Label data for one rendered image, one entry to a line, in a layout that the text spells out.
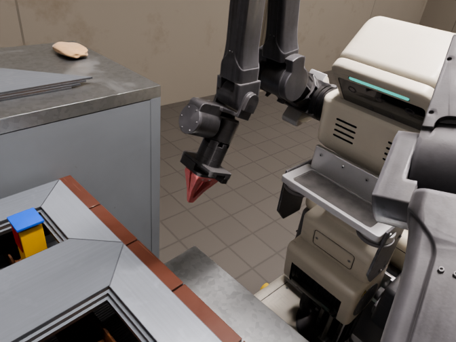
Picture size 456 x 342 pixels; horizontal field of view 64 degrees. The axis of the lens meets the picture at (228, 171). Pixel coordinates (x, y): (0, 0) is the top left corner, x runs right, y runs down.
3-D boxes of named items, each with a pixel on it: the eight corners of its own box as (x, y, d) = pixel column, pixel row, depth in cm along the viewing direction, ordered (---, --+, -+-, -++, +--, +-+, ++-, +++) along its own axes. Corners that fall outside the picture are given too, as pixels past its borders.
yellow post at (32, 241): (34, 290, 92) (19, 233, 82) (26, 277, 95) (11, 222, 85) (53, 279, 95) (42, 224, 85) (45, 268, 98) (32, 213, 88)
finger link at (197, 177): (184, 207, 76) (201, 167, 74) (166, 190, 81) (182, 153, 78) (207, 207, 81) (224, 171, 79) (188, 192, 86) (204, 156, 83)
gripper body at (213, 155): (207, 180, 73) (222, 146, 71) (179, 157, 79) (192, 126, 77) (229, 182, 78) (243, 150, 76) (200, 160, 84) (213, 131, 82)
